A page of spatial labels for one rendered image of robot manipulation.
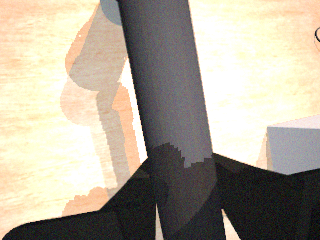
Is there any white post with cap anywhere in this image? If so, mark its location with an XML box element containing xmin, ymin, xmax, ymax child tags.
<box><xmin>100</xmin><ymin>0</ymin><xmax>122</xmax><ymax>26</ymax></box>

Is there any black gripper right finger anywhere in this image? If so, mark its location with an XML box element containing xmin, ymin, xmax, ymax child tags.
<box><xmin>213</xmin><ymin>152</ymin><xmax>320</xmax><ymax>240</ymax></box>

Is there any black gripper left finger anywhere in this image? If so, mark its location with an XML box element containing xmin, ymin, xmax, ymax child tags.
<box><xmin>2</xmin><ymin>158</ymin><xmax>156</xmax><ymax>240</ymax></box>

